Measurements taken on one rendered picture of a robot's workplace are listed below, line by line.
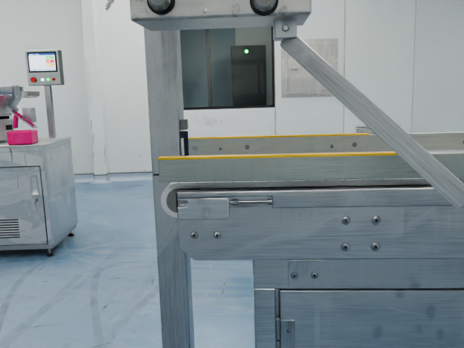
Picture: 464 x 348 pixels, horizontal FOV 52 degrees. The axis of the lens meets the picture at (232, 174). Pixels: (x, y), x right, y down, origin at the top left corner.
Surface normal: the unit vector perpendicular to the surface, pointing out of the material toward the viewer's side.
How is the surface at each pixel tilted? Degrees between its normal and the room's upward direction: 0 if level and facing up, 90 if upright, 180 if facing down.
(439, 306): 90
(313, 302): 90
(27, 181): 90
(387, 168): 90
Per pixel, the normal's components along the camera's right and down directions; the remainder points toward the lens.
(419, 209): -0.06, 0.18
